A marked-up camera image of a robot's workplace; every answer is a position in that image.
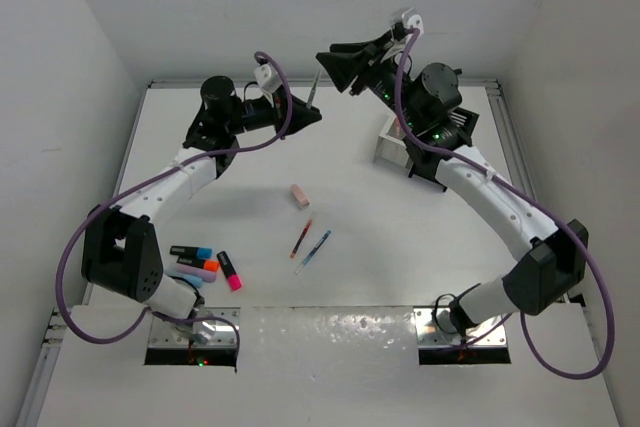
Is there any blue capped highlighter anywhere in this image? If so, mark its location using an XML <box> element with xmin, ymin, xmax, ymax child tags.
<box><xmin>169</xmin><ymin>245</ymin><xmax>213</xmax><ymax>260</ymax></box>

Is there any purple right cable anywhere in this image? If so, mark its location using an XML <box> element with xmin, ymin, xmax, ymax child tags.
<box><xmin>393</xmin><ymin>29</ymin><xmax>616</xmax><ymax>381</ymax></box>

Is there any red ink pen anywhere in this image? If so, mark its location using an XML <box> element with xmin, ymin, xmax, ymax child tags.
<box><xmin>289</xmin><ymin>217</ymin><xmax>313</xmax><ymax>259</ymax></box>

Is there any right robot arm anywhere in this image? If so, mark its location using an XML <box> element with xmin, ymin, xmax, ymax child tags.
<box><xmin>316</xmin><ymin>35</ymin><xmax>588</xmax><ymax>336</ymax></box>

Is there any pink highlighter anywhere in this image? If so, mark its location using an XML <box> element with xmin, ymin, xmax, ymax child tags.
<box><xmin>216</xmin><ymin>251</ymin><xmax>243</xmax><ymax>292</ymax></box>

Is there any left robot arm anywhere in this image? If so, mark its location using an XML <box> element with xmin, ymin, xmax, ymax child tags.
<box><xmin>82</xmin><ymin>76</ymin><xmax>322</xmax><ymax>319</ymax></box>

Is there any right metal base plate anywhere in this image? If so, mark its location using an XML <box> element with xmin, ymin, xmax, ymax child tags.
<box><xmin>413</xmin><ymin>306</ymin><xmax>508</xmax><ymax>350</ymax></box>

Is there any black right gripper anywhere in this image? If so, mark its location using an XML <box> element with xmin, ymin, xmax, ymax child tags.
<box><xmin>319</xmin><ymin>29</ymin><xmax>424</xmax><ymax>129</ymax></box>

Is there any black slotted organizer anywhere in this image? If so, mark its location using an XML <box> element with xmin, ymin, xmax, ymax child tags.
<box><xmin>404</xmin><ymin>107</ymin><xmax>479</xmax><ymax>191</ymax></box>

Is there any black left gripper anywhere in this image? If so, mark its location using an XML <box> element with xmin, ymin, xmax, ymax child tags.
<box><xmin>225</xmin><ymin>84</ymin><xmax>321</xmax><ymax>140</ymax></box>

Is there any orange capped highlighter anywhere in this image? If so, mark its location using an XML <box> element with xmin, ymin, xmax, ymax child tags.
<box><xmin>177</xmin><ymin>257</ymin><xmax>220</xmax><ymax>272</ymax></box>

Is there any metal base plate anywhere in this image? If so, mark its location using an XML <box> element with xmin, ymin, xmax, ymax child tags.
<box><xmin>413</xmin><ymin>306</ymin><xmax>508</xmax><ymax>350</ymax></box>
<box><xmin>147</xmin><ymin>307</ymin><xmax>241</xmax><ymax>349</ymax></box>

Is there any pink eraser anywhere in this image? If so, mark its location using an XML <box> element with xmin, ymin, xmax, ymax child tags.
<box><xmin>290</xmin><ymin>184</ymin><xmax>310</xmax><ymax>209</ymax></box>

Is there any white slotted organizer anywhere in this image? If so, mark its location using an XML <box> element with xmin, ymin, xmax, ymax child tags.
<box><xmin>373</xmin><ymin>114</ymin><xmax>413</xmax><ymax>170</ymax></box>

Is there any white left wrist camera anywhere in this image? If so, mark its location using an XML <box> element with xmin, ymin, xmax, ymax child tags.
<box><xmin>254</xmin><ymin>63</ymin><xmax>282</xmax><ymax>94</ymax></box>

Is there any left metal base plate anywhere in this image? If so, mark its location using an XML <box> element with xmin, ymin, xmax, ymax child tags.
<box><xmin>147</xmin><ymin>307</ymin><xmax>241</xmax><ymax>349</ymax></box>

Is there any blue ink pen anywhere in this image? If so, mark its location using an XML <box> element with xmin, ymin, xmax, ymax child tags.
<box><xmin>294</xmin><ymin>230</ymin><xmax>332</xmax><ymax>276</ymax></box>

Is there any green pen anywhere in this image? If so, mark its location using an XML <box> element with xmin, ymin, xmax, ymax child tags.
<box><xmin>306</xmin><ymin>67</ymin><xmax>322</xmax><ymax>109</ymax></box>

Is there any purple highlighter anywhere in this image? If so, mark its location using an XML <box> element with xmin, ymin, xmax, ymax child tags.
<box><xmin>174</xmin><ymin>265</ymin><xmax>217</xmax><ymax>283</ymax></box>

